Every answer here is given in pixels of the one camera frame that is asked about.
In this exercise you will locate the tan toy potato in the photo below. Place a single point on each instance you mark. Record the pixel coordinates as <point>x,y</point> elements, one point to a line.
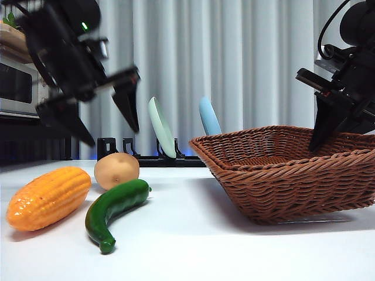
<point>117,169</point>

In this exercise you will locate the pale green plate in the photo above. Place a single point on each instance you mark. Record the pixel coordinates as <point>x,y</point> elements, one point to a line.
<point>161,128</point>

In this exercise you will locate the pale blue plate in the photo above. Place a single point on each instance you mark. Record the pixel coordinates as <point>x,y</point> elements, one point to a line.
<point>209,120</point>

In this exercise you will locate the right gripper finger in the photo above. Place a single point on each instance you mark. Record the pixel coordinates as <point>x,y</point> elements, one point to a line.
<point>363,124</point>
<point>328,117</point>

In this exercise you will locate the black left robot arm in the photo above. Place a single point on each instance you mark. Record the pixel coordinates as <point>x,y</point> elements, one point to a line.
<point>58,44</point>

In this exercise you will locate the brown wicker basket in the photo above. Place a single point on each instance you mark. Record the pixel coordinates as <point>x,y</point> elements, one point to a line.
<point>293,187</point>

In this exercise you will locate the green leafy plant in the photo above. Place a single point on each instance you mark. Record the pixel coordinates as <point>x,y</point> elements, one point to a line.
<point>10,19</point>

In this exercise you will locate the yellow orange toy corn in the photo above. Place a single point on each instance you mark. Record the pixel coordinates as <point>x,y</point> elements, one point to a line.
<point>49,199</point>

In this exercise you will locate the black metal shelf frame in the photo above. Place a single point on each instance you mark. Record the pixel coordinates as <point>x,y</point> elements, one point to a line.
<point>17,140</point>

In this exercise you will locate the green toy cucumber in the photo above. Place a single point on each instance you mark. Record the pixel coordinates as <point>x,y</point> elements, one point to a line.
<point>111,207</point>

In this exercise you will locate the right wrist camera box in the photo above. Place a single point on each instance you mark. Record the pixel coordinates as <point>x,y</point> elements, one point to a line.
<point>328,63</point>

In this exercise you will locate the black plate rack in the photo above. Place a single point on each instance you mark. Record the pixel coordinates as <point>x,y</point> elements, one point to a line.
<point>104,146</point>

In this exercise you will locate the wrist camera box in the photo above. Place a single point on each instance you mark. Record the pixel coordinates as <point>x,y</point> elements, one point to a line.
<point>328,63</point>
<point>103,49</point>

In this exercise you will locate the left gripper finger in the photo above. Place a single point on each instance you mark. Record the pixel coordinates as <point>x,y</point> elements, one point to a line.
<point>68,120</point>
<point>130,105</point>

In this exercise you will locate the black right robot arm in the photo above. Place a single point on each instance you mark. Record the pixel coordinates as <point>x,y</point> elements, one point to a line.
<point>360,20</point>

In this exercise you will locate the grey white curtain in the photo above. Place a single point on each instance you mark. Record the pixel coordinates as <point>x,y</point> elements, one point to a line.
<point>234,58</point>

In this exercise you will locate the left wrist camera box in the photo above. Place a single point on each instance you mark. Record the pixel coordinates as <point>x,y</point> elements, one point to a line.
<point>103,49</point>

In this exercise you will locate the silver toaster oven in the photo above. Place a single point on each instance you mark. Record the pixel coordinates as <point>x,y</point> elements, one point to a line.
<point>14,85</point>

